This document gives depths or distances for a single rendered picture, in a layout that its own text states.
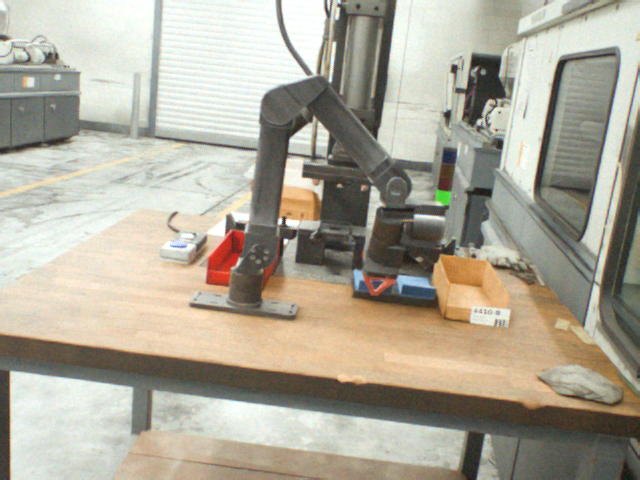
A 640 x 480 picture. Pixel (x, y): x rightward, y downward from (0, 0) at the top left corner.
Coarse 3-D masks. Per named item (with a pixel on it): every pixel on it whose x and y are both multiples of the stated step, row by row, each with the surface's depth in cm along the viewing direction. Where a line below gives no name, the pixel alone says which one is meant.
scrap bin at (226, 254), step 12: (228, 240) 159; (240, 240) 164; (216, 252) 147; (228, 252) 161; (240, 252) 165; (216, 264) 148; (228, 264) 155; (216, 276) 141; (228, 276) 141; (264, 276) 140
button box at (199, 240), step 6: (168, 222) 186; (174, 228) 180; (180, 234) 166; (198, 234) 168; (204, 234) 169; (174, 240) 160; (180, 240) 161; (186, 240) 161; (192, 240) 162; (198, 240) 163; (204, 240) 167; (198, 246) 161; (204, 246) 168; (198, 252) 162
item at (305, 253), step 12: (300, 240) 163; (324, 240) 162; (336, 240) 162; (360, 240) 162; (300, 252) 163; (312, 252) 163; (324, 252) 170; (360, 252) 162; (312, 264) 164; (360, 264) 163
